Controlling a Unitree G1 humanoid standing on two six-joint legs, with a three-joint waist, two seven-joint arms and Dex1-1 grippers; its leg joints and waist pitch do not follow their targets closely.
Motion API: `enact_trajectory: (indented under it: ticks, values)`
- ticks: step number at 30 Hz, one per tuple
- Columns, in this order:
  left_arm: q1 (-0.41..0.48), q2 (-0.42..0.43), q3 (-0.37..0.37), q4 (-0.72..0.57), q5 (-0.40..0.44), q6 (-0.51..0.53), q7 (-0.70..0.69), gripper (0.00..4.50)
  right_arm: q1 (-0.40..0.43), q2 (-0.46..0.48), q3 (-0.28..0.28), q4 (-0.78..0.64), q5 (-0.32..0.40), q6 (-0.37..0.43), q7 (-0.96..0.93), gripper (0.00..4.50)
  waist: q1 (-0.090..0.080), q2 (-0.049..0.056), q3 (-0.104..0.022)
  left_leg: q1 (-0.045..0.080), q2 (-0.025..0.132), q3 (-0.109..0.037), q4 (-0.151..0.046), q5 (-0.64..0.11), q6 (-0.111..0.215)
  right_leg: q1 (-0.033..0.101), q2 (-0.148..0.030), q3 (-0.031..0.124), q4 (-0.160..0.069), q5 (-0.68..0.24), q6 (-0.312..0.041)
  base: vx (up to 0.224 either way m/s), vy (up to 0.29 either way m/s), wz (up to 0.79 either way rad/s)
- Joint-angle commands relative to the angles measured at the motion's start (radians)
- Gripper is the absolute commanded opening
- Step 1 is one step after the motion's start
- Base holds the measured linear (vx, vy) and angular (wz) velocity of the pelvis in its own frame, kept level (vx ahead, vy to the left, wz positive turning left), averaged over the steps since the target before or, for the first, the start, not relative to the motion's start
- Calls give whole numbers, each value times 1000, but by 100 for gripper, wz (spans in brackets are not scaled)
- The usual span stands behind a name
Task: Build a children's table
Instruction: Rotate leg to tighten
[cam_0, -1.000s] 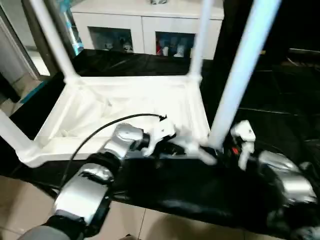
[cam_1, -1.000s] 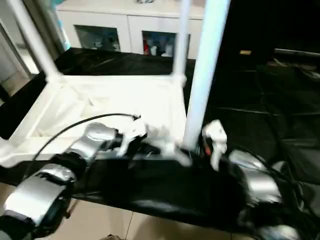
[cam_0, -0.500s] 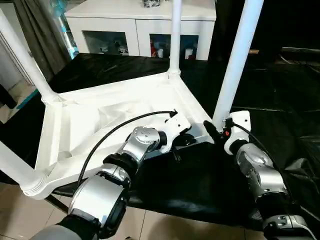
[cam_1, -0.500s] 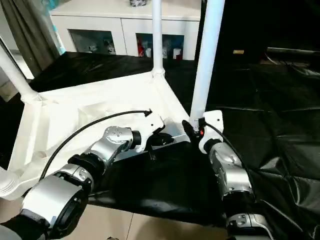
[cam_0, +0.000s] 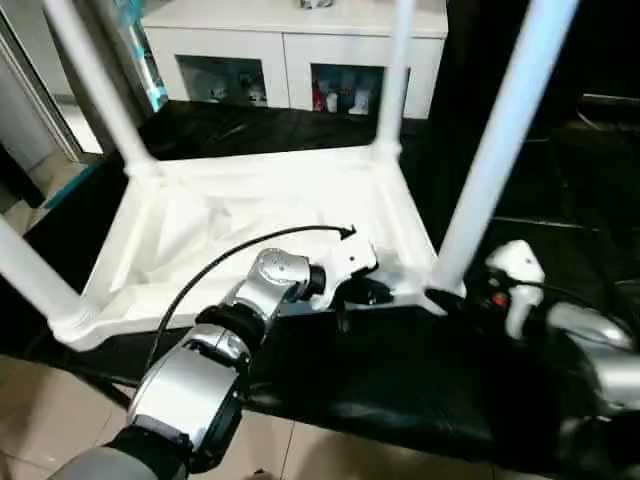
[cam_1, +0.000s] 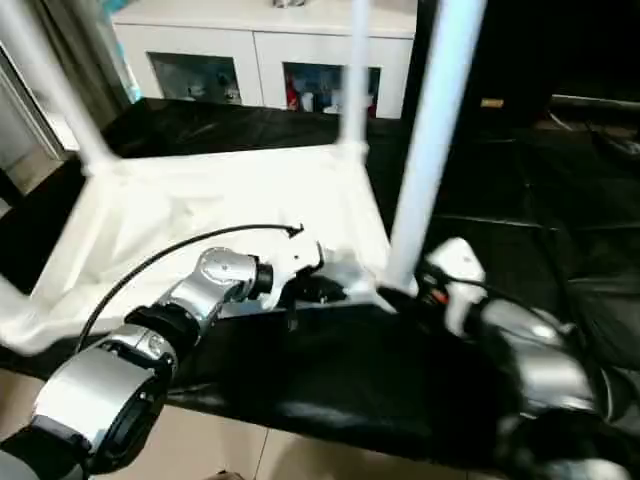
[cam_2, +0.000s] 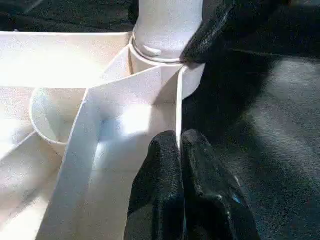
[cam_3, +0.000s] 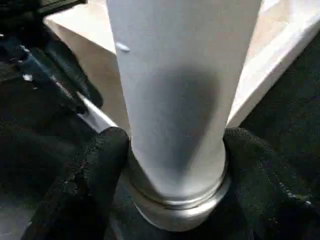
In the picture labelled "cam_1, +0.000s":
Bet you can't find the white plastic table top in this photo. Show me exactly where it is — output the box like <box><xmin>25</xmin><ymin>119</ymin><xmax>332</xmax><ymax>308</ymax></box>
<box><xmin>0</xmin><ymin>142</ymin><xmax>396</xmax><ymax>356</ymax></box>

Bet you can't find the white plastic table leg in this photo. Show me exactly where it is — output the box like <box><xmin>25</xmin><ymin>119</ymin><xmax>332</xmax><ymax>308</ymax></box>
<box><xmin>387</xmin><ymin>0</ymin><xmax>489</xmax><ymax>296</ymax></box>
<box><xmin>0</xmin><ymin>279</ymin><xmax>39</xmax><ymax>351</ymax></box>
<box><xmin>0</xmin><ymin>0</ymin><xmax>119</xmax><ymax>174</ymax></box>
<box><xmin>338</xmin><ymin>0</ymin><xmax>374</xmax><ymax>156</ymax></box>

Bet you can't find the black mat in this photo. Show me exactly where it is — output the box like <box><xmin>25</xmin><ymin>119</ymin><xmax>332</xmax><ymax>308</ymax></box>
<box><xmin>0</xmin><ymin>97</ymin><xmax>640</xmax><ymax>480</ymax></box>

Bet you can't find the black and white figurine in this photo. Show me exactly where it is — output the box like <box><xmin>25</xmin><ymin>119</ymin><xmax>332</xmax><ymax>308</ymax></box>
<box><xmin>217</xmin><ymin>69</ymin><xmax>242</xmax><ymax>101</ymax></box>

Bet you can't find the dark low furniture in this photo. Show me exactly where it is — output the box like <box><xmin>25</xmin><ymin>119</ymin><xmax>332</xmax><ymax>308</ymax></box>
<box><xmin>547</xmin><ymin>92</ymin><xmax>640</xmax><ymax>151</ymax></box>

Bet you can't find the black cabinet with gold label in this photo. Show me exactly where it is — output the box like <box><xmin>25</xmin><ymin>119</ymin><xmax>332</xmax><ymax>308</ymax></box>
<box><xmin>414</xmin><ymin>0</ymin><xmax>556</xmax><ymax>126</ymax></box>

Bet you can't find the white display cabinet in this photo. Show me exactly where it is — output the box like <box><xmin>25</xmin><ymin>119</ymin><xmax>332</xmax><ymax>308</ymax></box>
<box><xmin>112</xmin><ymin>0</ymin><xmax>419</xmax><ymax>120</ymax></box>

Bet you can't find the grey curtain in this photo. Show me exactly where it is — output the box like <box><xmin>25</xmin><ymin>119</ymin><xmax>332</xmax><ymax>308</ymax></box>
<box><xmin>29</xmin><ymin>0</ymin><xmax>139</xmax><ymax>146</ymax></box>

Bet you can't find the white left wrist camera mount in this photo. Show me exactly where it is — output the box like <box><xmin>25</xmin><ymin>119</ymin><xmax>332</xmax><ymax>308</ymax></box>
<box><xmin>259</xmin><ymin>239</ymin><xmax>326</xmax><ymax>309</ymax></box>

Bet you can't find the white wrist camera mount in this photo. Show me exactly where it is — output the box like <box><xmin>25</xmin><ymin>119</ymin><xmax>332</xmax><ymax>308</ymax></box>
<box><xmin>424</xmin><ymin>237</ymin><xmax>489</xmax><ymax>334</ymax></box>
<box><xmin>259</xmin><ymin>239</ymin><xmax>326</xmax><ymax>309</ymax></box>

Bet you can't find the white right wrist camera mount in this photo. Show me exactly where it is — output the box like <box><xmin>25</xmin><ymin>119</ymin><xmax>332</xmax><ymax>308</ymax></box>
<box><xmin>424</xmin><ymin>237</ymin><xmax>489</xmax><ymax>334</ymax></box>

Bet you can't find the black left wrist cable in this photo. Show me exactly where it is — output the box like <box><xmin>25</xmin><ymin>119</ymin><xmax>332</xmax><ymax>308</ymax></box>
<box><xmin>77</xmin><ymin>223</ymin><xmax>305</xmax><ymax>356</ymax></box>

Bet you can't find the grey door frame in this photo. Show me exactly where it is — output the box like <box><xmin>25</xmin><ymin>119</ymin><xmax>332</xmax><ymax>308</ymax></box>
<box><xmin>0</xmin><ymin>44</ymin><xmax>76</xmax><ymax>161</ymax></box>

